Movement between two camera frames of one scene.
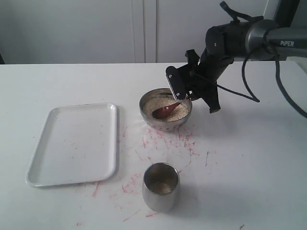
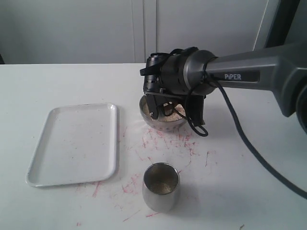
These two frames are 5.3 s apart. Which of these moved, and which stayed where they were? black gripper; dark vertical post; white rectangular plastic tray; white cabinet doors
Moved: black gripper
Stayed: white rectangular plastic tray; white cabinet doors; dark vertical post
